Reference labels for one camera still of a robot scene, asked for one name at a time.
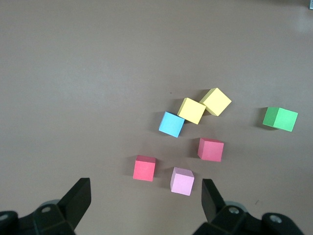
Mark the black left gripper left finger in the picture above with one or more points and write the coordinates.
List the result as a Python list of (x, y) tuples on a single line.
[(49, 218)]

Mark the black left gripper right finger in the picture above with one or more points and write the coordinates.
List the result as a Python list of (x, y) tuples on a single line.
[(234, 220)]

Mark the red foam block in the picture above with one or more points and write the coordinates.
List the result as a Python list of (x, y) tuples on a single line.
[(210, 149), (144, 169)]

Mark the green foam block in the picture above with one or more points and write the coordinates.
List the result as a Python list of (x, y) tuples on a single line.
[(281, 120)]

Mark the blue foam block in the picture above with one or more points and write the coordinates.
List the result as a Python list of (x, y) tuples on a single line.
[(171, 124)]

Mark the pink foam block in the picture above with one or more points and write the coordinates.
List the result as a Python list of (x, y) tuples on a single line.
[(182, 182)]

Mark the yellow foam block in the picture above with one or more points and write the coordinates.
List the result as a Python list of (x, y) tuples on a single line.
[(216, 101), (192, 111)]

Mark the brown table mat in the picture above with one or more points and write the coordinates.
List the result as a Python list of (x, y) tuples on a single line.
[(73, 73)]

